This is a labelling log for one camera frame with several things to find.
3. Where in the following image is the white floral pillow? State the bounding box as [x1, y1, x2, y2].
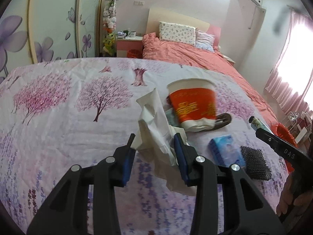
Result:
[159, 21, 196, 46]

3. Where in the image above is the pink white nightstand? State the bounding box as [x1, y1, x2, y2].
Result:
[116, 36, 143, 57]

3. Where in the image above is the white wall socket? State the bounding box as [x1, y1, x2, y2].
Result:
[134, 1, 144, 6]

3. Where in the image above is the white air conditioner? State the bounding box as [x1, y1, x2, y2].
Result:
[220, 0, 264, 67]

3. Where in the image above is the right bedside table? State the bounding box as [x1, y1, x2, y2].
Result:
[222, 54, 235, 66]

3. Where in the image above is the black mesh pouch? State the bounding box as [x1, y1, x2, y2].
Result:
[240, 146, 272, 181]

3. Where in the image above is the blue tissue pack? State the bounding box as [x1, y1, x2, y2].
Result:
[208, 135, 246, 167]

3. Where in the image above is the pink curtain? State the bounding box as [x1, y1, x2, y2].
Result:
[265, 10, 312, 115]

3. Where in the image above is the beige pink headboard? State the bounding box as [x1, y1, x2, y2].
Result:
[145, 7, 221, 46]

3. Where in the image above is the small green tube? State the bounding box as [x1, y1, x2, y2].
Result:
[248, 116, 272, 133]

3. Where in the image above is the plush toy tower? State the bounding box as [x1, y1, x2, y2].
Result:
[102, 0, 118, 57]

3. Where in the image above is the floral sliding wardrobe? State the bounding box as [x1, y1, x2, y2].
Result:
[1, 0, 101, 80]

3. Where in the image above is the person's right hand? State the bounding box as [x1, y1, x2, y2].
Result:
[276, 172, 312, 216]

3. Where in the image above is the wire rack with items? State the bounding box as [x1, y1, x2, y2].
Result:
[283, 111, 312, 145]

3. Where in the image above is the red instant noodle cup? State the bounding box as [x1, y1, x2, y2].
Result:
[167, 79, 216, 132]

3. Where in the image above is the red plastic trash bag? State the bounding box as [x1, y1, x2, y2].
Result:
[271, 123, 298, 174]

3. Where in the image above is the white tissue paper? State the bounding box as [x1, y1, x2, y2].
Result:
[132, 89, 196, 196]

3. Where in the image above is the white mug on nightstand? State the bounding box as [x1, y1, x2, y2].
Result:
[130, 31, 136, 38]

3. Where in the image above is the pink striped pillow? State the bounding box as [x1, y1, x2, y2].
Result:
[195, 30, 215, 52]

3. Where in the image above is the floral tree bedsheet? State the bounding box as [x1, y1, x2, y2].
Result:
[1, 58, 288, 232]

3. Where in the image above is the red trash bin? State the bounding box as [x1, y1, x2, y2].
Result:
[127, 49, 142, 58]

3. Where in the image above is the coral pink duvet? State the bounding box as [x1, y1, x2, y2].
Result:
[142, 32, 279, 127]

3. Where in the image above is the dark brown hair clip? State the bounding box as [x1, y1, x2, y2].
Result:
[197, 113, 232, 132]

